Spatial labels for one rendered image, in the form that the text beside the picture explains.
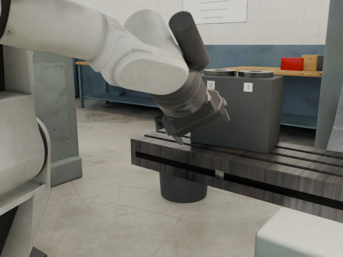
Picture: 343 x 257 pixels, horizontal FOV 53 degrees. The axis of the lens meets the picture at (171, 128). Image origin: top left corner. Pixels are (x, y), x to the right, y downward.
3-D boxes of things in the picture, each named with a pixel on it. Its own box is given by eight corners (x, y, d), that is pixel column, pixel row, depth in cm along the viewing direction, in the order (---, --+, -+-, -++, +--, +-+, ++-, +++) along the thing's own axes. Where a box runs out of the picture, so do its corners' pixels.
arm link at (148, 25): (159, 116, 55) (127, 77, 45) (140, 70, 61) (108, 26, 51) (223, 82, 53) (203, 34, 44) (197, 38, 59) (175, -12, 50)
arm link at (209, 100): (174, 149, 65) (148, 121, 55) (158, 111, 70) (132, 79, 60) (234, 119, 63) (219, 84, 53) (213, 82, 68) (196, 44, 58)
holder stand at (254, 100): (268, 154, 86) (273, 74, 81) (189, 142, 97) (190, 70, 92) (278, 143, 96) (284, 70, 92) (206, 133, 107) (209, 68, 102)
